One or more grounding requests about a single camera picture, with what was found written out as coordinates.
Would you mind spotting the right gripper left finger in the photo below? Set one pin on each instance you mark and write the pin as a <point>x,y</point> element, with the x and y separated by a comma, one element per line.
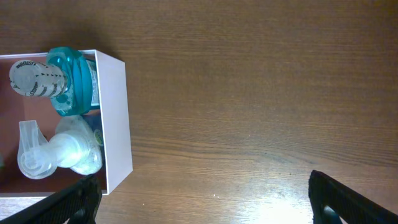
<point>77,203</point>

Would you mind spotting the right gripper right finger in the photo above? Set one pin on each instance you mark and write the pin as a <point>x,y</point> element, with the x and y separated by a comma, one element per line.
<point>333,202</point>

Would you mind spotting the clear spray bottle dark liquid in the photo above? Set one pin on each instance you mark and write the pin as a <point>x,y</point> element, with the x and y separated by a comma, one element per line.
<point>77,144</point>

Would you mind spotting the blue Listerine mouthwash bottle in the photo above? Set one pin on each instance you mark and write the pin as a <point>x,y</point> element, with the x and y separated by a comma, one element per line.
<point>67,78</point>

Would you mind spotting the white cardboard box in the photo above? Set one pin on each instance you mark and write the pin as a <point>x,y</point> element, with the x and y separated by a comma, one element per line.
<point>114,116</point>

